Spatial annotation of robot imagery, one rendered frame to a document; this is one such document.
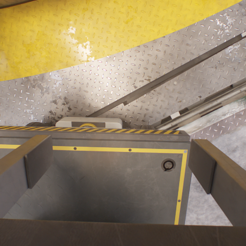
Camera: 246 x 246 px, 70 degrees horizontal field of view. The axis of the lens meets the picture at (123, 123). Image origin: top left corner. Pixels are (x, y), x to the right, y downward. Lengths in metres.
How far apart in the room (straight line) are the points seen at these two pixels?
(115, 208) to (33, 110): 0.57
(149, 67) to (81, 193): 0.56
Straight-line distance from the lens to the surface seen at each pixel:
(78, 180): 0.59
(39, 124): 0.83
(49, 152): 0.16
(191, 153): 0.16
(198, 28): 0.87
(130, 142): 0.51
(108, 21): 0.83
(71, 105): 0.85
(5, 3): 0.95
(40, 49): 0.88
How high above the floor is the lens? 0.80
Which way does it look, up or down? 75 degrees down
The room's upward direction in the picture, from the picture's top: 176 degrees counter-clockwise
